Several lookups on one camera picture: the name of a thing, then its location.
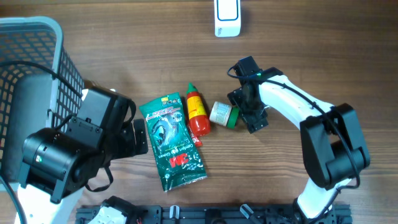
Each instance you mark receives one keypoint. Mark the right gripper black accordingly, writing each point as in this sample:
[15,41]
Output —
[251,119]

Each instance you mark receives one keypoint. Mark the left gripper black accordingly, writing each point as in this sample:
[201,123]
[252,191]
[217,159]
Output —
[129,147]

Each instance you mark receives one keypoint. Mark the white jar green lid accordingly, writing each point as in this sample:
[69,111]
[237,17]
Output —
[224,115]

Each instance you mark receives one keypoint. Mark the green glove package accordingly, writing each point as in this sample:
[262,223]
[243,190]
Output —
[176,155]

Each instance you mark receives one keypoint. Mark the red sauce bottle green cap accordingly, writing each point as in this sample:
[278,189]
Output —
[197,116]

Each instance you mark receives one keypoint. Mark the red tube package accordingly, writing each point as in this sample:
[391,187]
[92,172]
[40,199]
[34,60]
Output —
[194,138]

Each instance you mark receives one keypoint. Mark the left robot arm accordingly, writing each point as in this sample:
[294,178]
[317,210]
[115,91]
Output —
[57,163]

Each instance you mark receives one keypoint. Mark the white barcode scanner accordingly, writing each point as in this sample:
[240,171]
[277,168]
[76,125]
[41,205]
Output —
[227,14]

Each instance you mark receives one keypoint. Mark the grey black plastic basket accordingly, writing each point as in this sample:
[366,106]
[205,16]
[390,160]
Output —
[40,85]

